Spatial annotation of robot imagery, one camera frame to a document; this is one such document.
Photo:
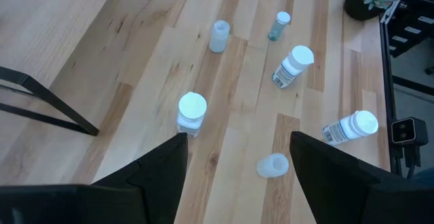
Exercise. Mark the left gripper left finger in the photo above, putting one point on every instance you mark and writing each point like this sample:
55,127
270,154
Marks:
162,176

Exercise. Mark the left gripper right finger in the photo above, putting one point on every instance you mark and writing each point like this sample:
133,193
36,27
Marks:
325,183

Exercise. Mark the clear cup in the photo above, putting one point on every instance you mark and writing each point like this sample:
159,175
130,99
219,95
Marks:
219,35
273,165

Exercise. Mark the white supplement bottle blue label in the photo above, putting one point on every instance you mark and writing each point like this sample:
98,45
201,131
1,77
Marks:
293,66
351,129
191,113

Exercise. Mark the teal pill vial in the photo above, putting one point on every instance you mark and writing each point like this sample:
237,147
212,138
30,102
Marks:
278,25

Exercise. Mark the wooden shelf black legs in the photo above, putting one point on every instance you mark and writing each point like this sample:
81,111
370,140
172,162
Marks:
61,106

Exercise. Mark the black stand white labels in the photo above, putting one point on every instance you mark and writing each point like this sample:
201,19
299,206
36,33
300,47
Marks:
410,23

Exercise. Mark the small black table camera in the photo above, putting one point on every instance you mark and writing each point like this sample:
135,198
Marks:
407,131

